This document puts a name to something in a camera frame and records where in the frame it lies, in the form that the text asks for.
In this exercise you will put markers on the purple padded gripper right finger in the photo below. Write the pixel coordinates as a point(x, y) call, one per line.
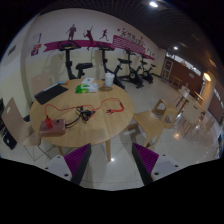
point(152, 166)

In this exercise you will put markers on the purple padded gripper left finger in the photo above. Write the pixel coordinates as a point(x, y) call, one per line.
point(72, 166)

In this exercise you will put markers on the red charger plug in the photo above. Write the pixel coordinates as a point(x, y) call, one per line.
point(48, 121)

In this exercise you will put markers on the wooden stool right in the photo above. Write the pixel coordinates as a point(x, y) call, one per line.
point(151, 125)

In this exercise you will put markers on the pink power strip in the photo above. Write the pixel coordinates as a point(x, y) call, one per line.
point(58, 128)

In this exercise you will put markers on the small wooden chair right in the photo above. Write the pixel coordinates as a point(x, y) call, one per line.
point(168, 112)

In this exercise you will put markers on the wooden chair left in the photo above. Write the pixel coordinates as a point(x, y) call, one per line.
point(21, 130)

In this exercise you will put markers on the round wooden table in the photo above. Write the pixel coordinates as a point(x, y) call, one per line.
point(89, 117)

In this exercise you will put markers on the black laptop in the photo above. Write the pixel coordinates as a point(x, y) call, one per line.
point(49, 93)

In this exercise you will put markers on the green wet wipes pack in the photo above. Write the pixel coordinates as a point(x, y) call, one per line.
point(87, 88)

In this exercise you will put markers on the far wooden dining table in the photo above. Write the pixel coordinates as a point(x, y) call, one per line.
point(185, 98)

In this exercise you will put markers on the white tissue pack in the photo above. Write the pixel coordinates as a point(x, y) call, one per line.
point(88, 81)

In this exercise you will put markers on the white paper cup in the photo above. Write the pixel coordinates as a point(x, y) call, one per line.
point(109, 79)

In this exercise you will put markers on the black exercise bike left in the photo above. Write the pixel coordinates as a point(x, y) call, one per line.
point(67, 47)

